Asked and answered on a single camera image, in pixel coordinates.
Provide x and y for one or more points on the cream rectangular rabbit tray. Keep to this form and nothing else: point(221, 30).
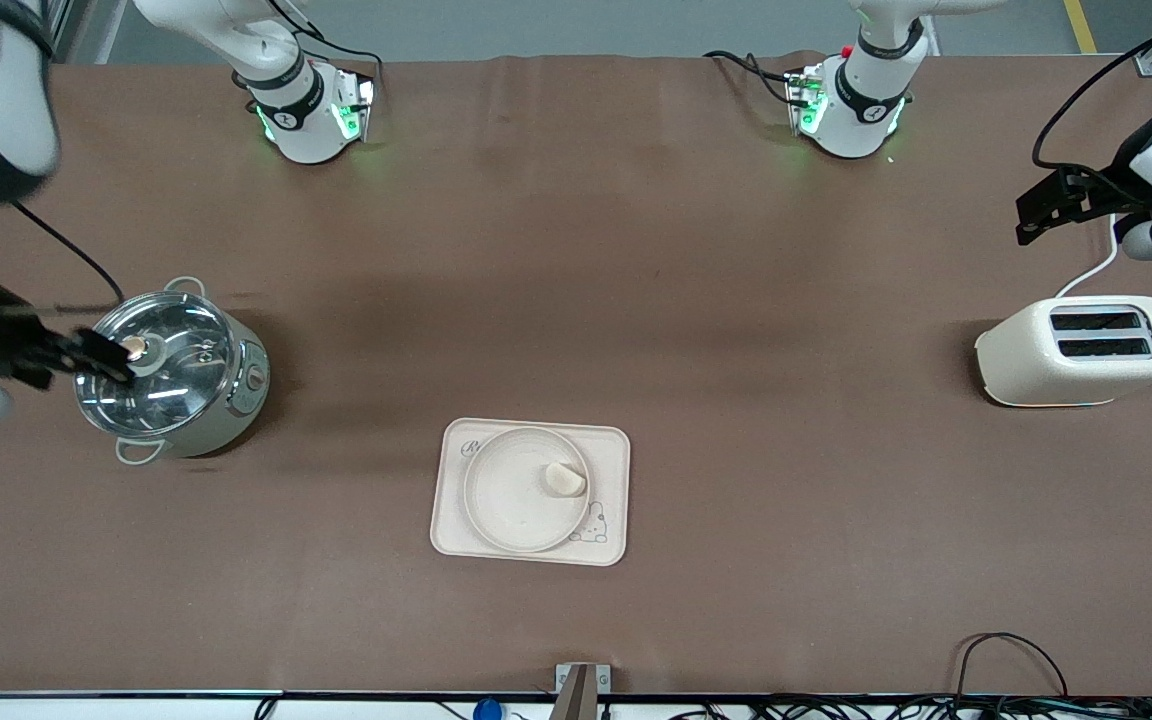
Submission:
point(608, 450)

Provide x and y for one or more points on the white two-slot toaster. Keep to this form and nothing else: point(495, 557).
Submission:
point(1026, 365)

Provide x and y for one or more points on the grey metal camera bracket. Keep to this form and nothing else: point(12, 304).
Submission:
point(581, 685)

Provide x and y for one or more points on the glass pot lid copper knob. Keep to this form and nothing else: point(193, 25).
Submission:
point(186, 375)

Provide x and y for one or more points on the white steamed bun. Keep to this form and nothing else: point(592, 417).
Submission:
point(566, 480)

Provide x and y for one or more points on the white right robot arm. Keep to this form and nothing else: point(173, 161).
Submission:
point(296, 120)

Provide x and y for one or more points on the brown table mat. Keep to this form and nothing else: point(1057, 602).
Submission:
point(576, 250)

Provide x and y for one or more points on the cream round plate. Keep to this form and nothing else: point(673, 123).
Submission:
point(511, 495)

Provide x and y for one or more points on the blue round knob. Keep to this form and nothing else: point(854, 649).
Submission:
point(488, 711)

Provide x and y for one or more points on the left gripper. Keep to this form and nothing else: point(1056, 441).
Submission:
point(1105, 194)

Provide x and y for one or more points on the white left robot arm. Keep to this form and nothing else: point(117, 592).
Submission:
point(871, 90)

